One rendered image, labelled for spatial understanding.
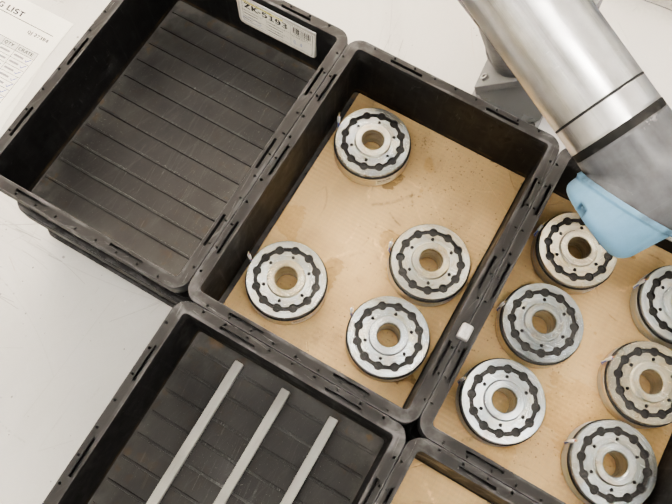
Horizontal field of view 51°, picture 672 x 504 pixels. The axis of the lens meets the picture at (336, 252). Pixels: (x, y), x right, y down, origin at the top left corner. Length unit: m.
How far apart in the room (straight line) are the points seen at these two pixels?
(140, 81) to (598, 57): 0.69
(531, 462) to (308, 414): 0.27
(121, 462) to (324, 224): 0.39
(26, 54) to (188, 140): 0.39
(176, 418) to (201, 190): 0.30
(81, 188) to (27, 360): 0.27
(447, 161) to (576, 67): 0.47
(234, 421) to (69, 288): 0.36
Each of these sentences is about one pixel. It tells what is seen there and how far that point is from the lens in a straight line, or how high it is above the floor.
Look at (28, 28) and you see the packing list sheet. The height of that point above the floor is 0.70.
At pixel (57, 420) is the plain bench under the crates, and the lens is 1.07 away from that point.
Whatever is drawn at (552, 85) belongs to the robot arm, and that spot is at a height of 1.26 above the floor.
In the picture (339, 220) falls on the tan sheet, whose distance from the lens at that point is 0.93.
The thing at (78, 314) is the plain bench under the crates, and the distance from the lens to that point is 1.09.
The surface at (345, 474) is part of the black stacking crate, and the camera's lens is 0.88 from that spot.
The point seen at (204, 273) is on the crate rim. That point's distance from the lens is 0.82.
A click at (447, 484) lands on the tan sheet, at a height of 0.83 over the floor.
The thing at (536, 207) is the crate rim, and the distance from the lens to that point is 0.87.
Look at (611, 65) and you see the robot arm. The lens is 0.54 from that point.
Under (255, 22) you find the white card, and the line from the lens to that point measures 1.03.
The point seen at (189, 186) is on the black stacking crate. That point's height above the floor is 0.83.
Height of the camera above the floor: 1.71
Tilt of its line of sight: 72 degrees down
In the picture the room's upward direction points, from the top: 3 degrees clockwise
